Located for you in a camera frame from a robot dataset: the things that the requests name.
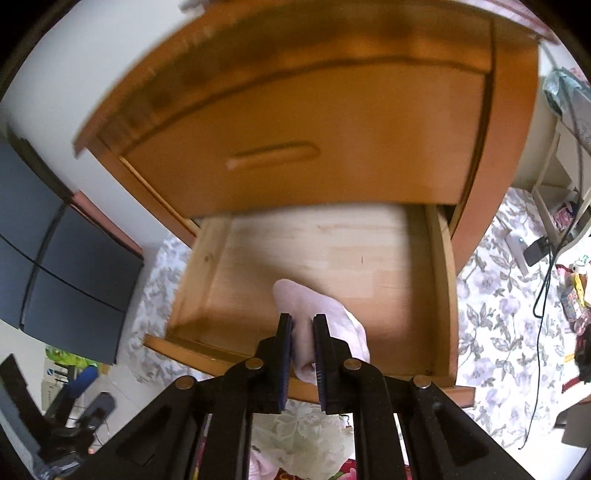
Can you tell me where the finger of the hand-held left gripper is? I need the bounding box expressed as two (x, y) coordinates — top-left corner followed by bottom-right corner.
(58, 366), (100, 409)
(76, 392), (115, 432)

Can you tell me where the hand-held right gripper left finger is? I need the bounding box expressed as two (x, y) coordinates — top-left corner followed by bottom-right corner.
(81, 314), (296, 480)

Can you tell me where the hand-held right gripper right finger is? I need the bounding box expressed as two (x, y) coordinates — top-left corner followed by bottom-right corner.
(311, 314), (532, 480)

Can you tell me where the pink cloth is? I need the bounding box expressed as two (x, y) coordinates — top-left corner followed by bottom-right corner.
(272, 278), (372, 384)

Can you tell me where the cream lace garment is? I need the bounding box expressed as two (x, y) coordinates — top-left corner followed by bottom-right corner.
(252, 401), (354, 480)

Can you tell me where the green printed package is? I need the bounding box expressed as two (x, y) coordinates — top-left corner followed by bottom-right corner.
(45, 347), (114, 374)

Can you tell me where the red patterned cloth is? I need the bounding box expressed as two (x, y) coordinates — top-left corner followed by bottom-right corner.
(189, 455), (416, 480)

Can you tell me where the dark blue cabinet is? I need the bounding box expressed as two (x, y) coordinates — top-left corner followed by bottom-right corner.
(0, 134), (145, 365)

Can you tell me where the pink board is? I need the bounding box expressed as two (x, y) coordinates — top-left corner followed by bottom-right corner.
(71, 191), (144, 257)

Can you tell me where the floral blanket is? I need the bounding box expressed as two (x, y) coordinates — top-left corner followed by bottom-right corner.
(131, 187), (578, 450)

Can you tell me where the white power strip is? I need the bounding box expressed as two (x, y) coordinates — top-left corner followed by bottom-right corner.
(505, 233), (532, 273)

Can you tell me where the black power adapter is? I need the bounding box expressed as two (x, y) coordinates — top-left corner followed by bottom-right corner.
(524, 237), (552, 267)

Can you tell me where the black lace cloth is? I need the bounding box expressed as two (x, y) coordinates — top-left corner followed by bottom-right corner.
(573, 318), (591, 384)

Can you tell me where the pile of colourful small items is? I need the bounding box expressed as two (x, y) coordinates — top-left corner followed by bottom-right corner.
(556, 258), (591, 384)

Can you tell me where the white cut-out rack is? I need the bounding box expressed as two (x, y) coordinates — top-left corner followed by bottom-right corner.
(526, 115), (591, 259)

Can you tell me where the wooden nightstand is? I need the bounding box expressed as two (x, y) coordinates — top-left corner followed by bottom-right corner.
(73, 0), (546, 411)

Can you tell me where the crumpled plastic bag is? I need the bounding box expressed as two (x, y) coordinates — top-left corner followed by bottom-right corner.
(542, 68), (587, 116)

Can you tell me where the black cable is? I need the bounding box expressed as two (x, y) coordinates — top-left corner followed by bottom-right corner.
(524, 46), (591, 450)

